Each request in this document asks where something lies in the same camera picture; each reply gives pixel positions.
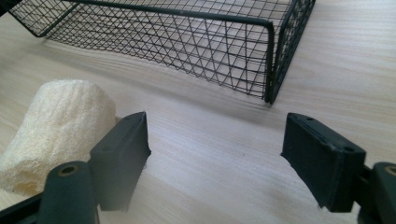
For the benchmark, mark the cream loofah sponge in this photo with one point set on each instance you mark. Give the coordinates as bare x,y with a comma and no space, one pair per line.
53,130

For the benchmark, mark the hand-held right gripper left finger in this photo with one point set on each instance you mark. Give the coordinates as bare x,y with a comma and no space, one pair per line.
120,161

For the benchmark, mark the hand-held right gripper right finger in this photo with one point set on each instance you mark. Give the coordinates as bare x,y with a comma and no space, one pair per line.
323,161

